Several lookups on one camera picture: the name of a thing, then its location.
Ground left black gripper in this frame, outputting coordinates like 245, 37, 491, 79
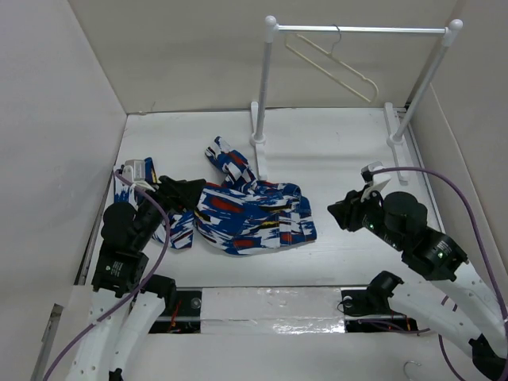
133, 174, 205, 248

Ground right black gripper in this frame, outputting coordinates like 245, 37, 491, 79
326, 183, 405, 251

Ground blue white patterned trousers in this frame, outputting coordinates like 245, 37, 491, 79
114, 137, 317, 256

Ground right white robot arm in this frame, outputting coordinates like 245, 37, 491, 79
327, 190, 507, 380

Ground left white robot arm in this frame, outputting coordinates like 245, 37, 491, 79
67, 171, 206, 380

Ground beige plastic hanger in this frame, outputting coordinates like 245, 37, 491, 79
284, 25, 379, 105

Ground white clothes rack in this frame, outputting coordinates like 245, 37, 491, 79
249, 14, 464, 187

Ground metal hook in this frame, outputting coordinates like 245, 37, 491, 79
402, 360, 421, 381

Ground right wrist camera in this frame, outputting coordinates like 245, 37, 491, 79
360, 161, 391, 202

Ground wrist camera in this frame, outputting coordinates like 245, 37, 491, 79
360, 161, 391, 202
120, 157, 158, 191

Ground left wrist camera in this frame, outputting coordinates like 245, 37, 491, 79
120, 157, 158, 191

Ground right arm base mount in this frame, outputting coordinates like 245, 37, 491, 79
337, 287, 420, 334

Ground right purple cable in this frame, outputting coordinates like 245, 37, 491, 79
372, 166, 508, 381

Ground purple cable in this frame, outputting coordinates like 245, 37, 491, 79
41, 169, 172, 381
372, 166, 508, 381

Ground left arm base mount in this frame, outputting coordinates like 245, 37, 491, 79
149, 288, 202, 334

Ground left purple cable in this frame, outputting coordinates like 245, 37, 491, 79
41, 169, 172, 381

